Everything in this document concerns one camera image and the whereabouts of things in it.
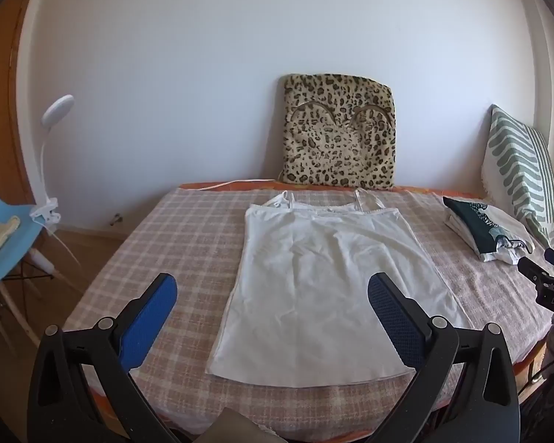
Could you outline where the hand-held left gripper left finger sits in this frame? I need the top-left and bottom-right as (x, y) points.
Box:
(28, 273), (178, 443)

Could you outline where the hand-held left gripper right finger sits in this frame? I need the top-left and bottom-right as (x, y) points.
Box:
(367, 272), (521, 443)

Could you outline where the white camisole top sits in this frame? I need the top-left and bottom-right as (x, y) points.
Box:
(205, 190), (474, 387)

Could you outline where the folded teal printed shirt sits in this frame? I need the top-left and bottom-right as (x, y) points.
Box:
(442, 196), (536, 265)

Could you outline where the beige plaid blanket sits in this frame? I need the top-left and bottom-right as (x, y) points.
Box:
(62, 187), (554, 437)

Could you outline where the green striped pillow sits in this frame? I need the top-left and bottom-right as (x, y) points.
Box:
(481, 104), (554, 252)

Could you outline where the grey cloth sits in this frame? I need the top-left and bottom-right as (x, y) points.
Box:
(222, 408), (282, 443)

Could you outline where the blue chair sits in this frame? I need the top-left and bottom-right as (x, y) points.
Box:
(0, 171), (81, 356)

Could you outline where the cream plastic object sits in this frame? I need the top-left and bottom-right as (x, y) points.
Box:
(0, 216), (21, 269)

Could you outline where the leopard print cushion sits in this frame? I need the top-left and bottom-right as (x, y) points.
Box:
(277, 73), (396, 191)

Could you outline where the white clip lamp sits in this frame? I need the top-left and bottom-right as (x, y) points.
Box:
(28, 95), (81, 278)

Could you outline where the wooden door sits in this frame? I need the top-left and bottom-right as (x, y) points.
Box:
(0, 0), (44, 206)

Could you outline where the white cable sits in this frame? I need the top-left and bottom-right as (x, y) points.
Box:
(198, 178), (280, 191)

